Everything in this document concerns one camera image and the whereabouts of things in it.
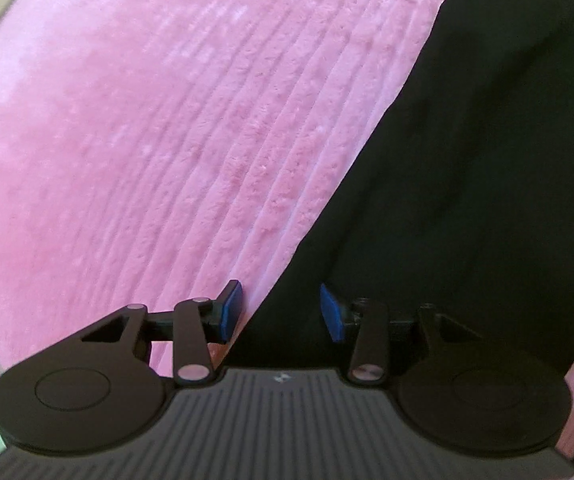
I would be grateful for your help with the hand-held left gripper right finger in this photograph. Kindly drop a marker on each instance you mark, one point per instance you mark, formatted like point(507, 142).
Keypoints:
point(332, 316)

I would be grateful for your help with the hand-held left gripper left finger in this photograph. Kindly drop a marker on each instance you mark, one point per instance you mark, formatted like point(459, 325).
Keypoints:
point(231, 311)

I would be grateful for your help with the black garment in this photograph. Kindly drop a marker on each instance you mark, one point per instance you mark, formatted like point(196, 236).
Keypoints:
point(447, 200)

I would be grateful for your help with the pink fluffy blanket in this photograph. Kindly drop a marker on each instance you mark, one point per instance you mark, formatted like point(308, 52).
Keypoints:
point(157, 150)

